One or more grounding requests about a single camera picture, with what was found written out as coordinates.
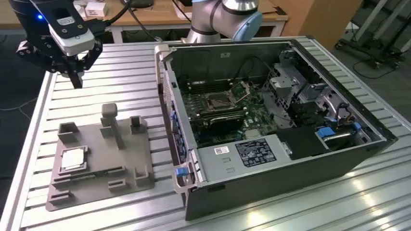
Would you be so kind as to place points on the thin metal locking lever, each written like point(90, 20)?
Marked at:
point(204, 88)

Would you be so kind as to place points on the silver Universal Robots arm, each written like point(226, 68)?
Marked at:
point(222, 21)

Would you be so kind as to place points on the green motherboard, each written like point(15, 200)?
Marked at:
point(257, 118)

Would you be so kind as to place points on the wooden desk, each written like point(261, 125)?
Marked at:
point(167, 14)

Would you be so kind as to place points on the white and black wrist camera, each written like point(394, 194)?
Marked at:
point(75, 42)

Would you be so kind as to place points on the wooden cabinet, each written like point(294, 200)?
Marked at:
point(325, 16)

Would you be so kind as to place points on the small silver heatsink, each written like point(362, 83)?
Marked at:
point(256, 134)

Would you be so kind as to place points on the black open PC case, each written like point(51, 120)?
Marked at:
point(289, 183)

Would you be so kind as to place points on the grey plastic parts rack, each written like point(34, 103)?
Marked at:
point(106, 149)

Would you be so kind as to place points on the grey power supply unit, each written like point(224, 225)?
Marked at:
point(222, 166)

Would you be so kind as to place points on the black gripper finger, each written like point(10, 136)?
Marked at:
point(55, 68)
point(94, 54)

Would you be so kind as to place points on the blue disk carrier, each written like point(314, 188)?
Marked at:
point(326, 134)

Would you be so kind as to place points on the green RAM stick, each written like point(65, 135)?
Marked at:
point(95, 174)

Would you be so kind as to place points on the black wheeled equipment stand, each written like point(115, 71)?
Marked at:
point(380, 43)

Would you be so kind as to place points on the CPU socket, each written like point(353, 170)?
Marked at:
point(220, 101)

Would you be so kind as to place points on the silver square CPU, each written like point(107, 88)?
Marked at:
point(74, 158)

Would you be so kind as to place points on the white cardboard box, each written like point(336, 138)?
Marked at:
point(97, 9)

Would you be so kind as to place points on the flat cardboard sheet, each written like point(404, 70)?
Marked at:
point(273, 9)

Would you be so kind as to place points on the blue case latch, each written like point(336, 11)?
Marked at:
point(182, 172)

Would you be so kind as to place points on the black graphics card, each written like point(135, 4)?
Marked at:
point(225, 124)

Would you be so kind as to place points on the white round bowl-shaped part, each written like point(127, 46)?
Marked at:
point(81, 13)

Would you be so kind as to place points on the black RAM slot bank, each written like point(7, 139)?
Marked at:
point(209, 86)

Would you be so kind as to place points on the grey metal drive cage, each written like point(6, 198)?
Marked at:
point(285, 84)

